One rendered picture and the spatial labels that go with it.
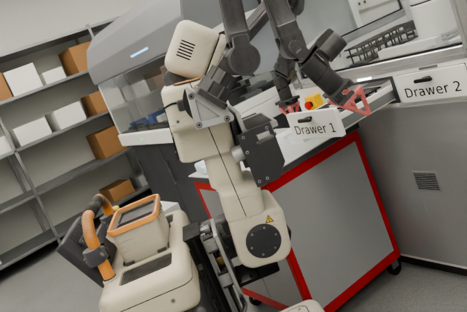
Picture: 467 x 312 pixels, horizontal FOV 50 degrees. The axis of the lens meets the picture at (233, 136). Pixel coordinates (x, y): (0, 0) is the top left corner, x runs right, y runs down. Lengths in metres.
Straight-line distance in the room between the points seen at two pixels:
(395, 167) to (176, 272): 1.24
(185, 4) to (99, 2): 3.71
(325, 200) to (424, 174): 0.41
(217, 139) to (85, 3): 4.94
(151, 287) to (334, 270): 1.07
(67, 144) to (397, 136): 4.34
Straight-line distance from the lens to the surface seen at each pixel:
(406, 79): 2.02
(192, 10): 2.67
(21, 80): 5.38
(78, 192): 5.93
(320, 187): 2.13
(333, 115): 1.86
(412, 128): 2.12
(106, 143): 5.57
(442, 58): 1.92
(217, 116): 1.25
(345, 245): 2.25
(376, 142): 2.27
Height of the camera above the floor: 1.29
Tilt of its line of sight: 10 degrees down
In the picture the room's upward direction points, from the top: 22 degrees counter-clockwise
